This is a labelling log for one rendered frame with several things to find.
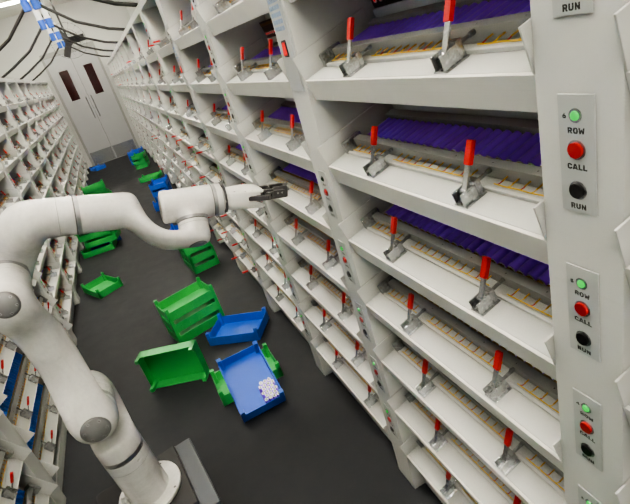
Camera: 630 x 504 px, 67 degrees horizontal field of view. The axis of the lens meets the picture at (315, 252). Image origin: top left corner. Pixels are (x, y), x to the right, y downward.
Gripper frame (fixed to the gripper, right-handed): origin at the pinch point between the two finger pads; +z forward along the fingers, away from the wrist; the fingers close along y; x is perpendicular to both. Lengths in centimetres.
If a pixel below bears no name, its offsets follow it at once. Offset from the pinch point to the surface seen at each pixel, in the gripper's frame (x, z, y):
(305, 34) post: 37.5, 0.4, 24.8
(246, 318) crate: -101, 14, -118
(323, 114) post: 21.5, 3.6, 24.9
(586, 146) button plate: 23, 1, 91
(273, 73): 30.3, 1.1, 0.5
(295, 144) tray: 12.0, 5.8, 0.7
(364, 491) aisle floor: -101, 16, 17
